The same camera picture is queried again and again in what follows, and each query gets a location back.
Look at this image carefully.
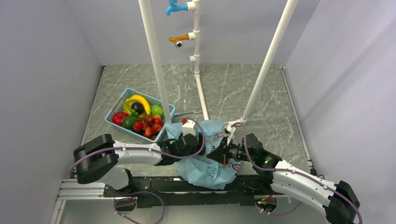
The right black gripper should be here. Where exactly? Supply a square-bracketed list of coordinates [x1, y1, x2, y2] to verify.
[206, 136, 255, 165]

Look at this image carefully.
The light blue plastic bag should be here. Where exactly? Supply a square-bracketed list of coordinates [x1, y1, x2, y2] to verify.
[175, 120, 241, 189]

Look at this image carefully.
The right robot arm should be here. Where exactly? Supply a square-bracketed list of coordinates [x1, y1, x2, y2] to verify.
[206, 134, 362, 224]

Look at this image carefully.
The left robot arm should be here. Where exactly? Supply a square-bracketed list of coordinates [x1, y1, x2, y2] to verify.
[70, 133, 205, 196]

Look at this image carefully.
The green fake fruit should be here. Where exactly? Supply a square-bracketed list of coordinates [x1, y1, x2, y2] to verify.
[151, 105, 164, 118]

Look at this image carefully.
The dark purple fake mangosteen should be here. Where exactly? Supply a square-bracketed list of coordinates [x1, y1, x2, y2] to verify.
[131, 102, 145, 114]

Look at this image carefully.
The dark green fake avocado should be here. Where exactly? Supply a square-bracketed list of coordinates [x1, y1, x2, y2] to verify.
[122, 115, 139, 130]

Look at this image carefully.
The yellow fake pepper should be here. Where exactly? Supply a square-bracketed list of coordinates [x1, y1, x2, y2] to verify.
[123, 101, 133, 115]

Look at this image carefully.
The silver steel wrench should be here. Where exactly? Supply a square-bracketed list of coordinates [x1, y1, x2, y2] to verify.
[174, 107, 202, 117]

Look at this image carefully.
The orange plastic faucet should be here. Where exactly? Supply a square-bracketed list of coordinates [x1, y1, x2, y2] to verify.
[168, 34, 190, 48]

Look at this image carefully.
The blue plastic faucet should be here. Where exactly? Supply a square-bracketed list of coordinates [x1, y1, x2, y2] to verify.
[165, 0, 188, 16]

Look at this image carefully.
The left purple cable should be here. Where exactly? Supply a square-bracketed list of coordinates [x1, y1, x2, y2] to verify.
[68, 118, 206, 177]

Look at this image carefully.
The purple cable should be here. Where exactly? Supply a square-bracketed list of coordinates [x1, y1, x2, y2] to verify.
[230, 122, 363, 224]
[68, 118, 206, 177]

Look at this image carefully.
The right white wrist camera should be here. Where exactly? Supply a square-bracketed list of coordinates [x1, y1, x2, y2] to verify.
[224, 123, 236, 146]

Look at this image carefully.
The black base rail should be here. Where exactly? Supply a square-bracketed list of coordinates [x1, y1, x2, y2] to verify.
[103, 175, 272, 208]

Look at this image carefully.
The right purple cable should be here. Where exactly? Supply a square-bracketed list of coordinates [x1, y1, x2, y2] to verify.
[230, 122, 363, 224]

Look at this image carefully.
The white pvc pipe frame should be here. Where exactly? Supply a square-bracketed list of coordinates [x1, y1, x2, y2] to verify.
[138, 0, 298, 126]

